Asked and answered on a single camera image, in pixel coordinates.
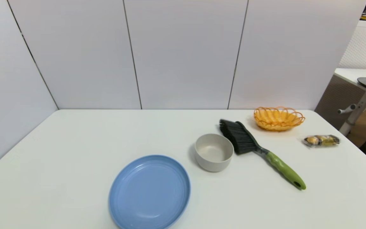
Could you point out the beige round bowl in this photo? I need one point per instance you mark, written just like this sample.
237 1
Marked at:
214 154

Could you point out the blue round plate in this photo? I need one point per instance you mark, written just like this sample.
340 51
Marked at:
149 192

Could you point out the orange woven plastic basket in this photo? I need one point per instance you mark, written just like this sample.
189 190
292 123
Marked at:
278 120

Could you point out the clear wrapped snack packet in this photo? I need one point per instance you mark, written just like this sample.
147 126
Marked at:
322 140

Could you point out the grey perforated panel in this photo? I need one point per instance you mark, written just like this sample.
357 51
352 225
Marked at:
335 98

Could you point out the white side table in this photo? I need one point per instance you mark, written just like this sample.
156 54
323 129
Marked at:
351 74

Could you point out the white table leg with crank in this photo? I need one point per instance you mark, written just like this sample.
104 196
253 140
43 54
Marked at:
356 111

